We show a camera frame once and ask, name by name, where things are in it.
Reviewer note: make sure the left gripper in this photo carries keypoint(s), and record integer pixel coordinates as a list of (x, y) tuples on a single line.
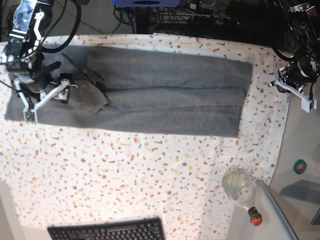
[(299, 78)]

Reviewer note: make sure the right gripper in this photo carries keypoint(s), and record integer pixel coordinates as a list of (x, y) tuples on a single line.
[(35, 85)]

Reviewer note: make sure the grey t-shirt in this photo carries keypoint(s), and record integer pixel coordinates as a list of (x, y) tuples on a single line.
[(154, 92)]

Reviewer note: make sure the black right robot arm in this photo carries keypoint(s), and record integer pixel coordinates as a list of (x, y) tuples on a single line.
[(23, 57)]

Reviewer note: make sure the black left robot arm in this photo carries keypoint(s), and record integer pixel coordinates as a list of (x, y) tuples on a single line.
[(303, 19)]

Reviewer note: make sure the green tape roll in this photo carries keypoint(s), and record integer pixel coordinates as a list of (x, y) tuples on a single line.
[(300, 166)]

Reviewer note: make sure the terrazzo pattern tablecloth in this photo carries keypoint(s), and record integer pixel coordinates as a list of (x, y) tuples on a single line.
[(67, 175)]

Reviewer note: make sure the blue box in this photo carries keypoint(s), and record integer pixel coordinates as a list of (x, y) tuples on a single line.
[(149, 3)]

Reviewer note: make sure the clear bottle red cap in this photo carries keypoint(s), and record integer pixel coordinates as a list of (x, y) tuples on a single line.
[(240, 188)]

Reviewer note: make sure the black keyboard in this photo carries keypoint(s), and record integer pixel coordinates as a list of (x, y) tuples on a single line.
[(144, 229)]

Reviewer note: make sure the wire rack shelf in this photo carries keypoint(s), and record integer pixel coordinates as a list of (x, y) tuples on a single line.
[(193, 11)]

